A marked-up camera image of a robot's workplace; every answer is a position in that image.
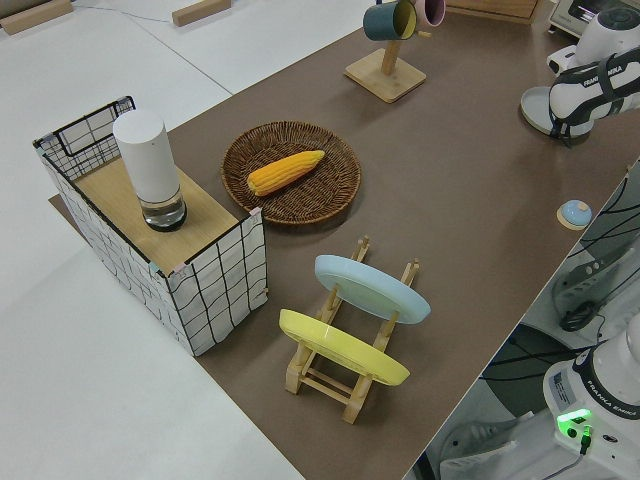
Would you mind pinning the yellow corn cob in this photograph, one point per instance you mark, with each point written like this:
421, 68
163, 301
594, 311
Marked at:
285, 172

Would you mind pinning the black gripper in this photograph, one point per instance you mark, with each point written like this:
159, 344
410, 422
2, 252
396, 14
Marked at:
560, 126

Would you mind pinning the wooden plate rack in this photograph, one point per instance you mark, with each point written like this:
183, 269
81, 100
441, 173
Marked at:
350, 395

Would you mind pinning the brown wicker basket tray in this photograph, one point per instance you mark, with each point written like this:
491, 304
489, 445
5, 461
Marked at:
310, 200

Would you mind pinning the yellow plate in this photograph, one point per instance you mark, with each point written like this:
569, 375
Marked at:
340, 347

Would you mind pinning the grid-pattern storage box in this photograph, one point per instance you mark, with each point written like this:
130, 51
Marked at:
220, 290

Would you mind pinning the pink mug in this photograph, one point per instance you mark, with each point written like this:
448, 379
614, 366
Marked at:
432, 11

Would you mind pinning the wooden box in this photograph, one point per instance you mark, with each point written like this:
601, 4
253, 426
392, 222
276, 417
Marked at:
500, 7

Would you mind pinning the light wooden board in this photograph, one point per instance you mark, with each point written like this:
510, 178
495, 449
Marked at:
200, 210

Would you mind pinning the light blue plate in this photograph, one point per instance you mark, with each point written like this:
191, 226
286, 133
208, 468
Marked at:
370, 290

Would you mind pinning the teal mug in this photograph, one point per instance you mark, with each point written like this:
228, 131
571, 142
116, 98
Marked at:
377, 22

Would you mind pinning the green mug yellow inside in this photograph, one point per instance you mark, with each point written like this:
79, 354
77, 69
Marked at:
404, 20

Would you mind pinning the pink clip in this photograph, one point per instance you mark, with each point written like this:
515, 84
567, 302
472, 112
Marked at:
180, 271
255, 213

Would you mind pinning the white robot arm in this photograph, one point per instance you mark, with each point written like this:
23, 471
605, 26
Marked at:
610, 30

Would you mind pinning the gray round plate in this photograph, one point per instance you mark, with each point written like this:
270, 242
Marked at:
535, 110

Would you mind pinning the white cylinder bottle clear base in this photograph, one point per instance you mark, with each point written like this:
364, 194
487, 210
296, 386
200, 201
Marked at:
147, 160

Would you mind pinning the wooden block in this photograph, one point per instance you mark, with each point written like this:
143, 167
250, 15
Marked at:
200, 12
30, 15

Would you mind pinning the brown table mat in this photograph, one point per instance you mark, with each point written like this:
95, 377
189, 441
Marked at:
450, 310

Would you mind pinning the cream toaster oven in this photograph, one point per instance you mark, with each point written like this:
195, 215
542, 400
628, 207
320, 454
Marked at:
567, 15

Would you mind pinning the wooden mug tree stand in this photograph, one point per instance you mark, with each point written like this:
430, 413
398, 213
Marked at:
385, 80

